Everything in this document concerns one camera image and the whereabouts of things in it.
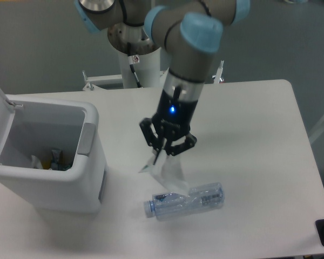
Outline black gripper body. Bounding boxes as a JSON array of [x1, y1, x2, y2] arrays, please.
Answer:
[[152, 90, 198, 139]]

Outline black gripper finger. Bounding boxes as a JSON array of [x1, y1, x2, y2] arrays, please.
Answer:
[[139, 117, 167, 156], [153, 133, 197, 165]]

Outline clear plastic wrapper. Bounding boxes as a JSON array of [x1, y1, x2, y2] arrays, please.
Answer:
[[139, 149, 190, 196]]

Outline clear plastic bottle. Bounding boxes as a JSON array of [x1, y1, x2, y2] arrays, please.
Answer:
[[144, 182, 225, 221]]

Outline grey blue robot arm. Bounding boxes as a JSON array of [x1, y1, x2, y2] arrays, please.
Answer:
[[74, 1, 251, 156]]

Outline trash inside the can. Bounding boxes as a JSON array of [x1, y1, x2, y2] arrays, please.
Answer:
[[30, 149, 73, 171]]

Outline white trash can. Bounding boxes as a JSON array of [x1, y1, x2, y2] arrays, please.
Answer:
[[0, 88, 107, 213]]

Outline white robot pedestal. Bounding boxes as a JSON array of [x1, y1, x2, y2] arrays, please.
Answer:
[[82, 13, 170, 91]]

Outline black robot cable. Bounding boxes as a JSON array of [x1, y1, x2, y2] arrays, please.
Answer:
[[126, 42, 144, 88]]

